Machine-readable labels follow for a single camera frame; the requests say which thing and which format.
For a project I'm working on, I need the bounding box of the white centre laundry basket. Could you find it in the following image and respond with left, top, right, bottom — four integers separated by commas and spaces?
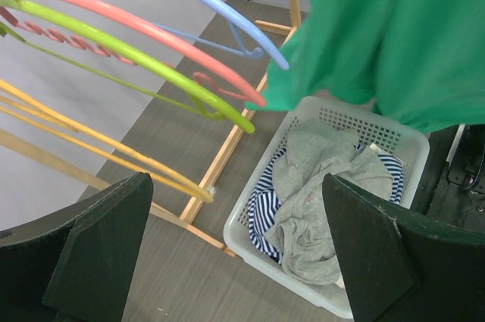
224, 97, 430, 319

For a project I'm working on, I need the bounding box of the lime green hanger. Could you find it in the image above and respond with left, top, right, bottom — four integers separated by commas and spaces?
1, 0, 255, 133

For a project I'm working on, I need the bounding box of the green tank top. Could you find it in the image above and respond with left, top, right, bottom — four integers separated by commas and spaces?
263, 0, 484, 133

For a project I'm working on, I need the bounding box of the coral pink hanger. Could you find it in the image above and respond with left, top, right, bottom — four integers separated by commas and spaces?
0, 0, 268, 108

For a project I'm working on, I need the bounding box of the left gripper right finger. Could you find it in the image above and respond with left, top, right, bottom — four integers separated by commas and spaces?
322, 175, 484, 321

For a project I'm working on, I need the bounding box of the grey tank top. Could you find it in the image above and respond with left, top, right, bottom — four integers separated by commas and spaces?
264, 119, 393, 286

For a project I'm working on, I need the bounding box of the wooden clothes rack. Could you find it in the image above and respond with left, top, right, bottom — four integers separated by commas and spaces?
1, 0, 301, 257

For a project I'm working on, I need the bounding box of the striped blue white tank top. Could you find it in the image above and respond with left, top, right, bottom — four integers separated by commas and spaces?
247, 144, 405, 264

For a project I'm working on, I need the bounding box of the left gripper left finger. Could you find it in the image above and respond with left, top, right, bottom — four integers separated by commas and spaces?
1, 173, 153, 321

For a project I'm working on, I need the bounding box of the light blue hanger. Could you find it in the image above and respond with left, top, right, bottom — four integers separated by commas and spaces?
156, 0, 289, 70

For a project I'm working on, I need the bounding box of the yellow plastic hanger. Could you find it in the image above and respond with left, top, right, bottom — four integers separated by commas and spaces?
1, 80, 214, 203

